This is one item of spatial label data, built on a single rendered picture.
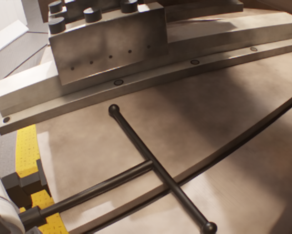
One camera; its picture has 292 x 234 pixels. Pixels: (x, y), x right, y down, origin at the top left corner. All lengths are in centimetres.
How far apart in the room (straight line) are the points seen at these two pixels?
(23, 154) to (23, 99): 46
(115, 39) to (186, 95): 37
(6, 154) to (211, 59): 123
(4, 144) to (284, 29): 179
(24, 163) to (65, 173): 60
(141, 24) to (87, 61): 24
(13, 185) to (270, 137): 94
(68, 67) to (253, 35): 92
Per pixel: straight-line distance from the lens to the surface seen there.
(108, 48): 105
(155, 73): 121
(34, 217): 87
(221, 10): 134
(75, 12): 109
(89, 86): 121
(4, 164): 162
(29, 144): 163
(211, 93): 118
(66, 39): 100
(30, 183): 103
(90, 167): 96
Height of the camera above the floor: 104
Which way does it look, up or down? 42 degrees down
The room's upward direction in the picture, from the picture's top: 7 degrees counter-clockwise
